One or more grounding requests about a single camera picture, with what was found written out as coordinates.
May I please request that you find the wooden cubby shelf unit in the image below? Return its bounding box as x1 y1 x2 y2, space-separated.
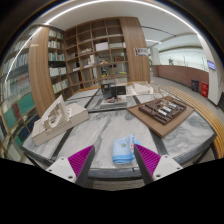
64 18 129 94

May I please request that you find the light blue cartoon print towel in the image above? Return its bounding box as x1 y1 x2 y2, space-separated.
111 134 142 166

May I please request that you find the brown model on wooden board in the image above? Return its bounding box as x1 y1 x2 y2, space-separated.
126 95 195 138

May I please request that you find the dark grey bin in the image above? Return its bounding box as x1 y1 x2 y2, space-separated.
190 78 200 93

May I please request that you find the wall sign plate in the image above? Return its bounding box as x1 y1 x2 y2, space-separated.
134 47 148 57

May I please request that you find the small white building model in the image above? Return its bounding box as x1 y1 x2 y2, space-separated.
128 82 154 96

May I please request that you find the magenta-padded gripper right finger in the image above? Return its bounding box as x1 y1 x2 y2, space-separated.
133 143 184 186

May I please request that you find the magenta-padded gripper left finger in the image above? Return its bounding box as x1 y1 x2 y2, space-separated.
45 144 97 188

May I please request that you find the dark bookshelf with books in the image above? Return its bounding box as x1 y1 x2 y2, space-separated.
47 29 69 98

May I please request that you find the wall-mounted screen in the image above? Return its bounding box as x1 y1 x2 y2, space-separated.
206 59 217 72

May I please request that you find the red bin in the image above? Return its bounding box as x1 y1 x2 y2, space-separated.
200 82 209 98

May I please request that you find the glass-fronted bookcase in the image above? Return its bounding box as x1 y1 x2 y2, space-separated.
0 26 43 158

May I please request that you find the white slatted architectural model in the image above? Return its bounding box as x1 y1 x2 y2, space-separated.
30 94 90 147

